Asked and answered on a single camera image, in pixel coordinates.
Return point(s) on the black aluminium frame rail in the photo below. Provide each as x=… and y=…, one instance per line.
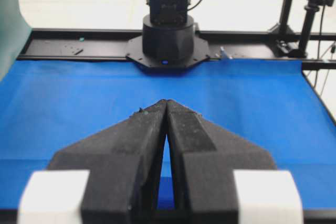
x=125, y=45

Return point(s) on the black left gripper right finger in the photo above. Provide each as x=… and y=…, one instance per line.
x=203, y=158

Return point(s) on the black camera stand post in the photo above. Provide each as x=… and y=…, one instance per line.
x=282, y=28

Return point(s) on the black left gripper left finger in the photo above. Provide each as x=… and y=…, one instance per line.
x=124, y=162

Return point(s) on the green backdrop sheet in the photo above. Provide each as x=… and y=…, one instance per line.
x=15, y=33

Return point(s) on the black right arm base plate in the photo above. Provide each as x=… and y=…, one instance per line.
x=167, y=58

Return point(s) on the black tripod with camera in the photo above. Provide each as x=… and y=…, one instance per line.
x=309, y=11

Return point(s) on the blue table cloth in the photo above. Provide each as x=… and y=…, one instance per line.
x=47, y=105

